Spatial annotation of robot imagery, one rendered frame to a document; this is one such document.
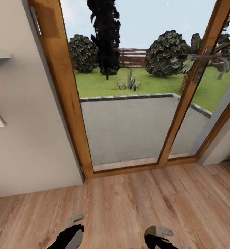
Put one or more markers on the pillar candle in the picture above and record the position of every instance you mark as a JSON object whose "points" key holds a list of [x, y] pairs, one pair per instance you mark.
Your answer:
{"points": [[150, 230]]}

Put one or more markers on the door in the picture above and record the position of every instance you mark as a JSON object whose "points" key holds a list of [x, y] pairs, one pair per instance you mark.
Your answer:
{"points": [[143, 84]]}

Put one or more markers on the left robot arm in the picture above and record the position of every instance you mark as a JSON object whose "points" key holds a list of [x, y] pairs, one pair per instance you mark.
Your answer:
{"points": [[72, 237]]}

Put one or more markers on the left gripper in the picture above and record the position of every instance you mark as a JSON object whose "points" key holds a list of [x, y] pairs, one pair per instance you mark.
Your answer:
{"points": [[79, 226]]}

